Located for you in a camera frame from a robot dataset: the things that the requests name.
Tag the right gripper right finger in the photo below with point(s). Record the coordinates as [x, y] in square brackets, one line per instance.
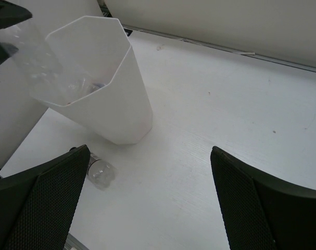
[261, 211]

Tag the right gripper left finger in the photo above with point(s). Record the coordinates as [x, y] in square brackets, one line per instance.
[37, 205]

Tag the clear unlabelled plastic bottle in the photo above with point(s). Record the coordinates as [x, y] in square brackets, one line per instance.
[31, 53]

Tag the black label plastic bottle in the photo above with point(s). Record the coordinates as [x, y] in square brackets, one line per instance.
[99, 172]

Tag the white octagonal plastic bin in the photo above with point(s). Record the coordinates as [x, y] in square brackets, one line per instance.
[115, 105]

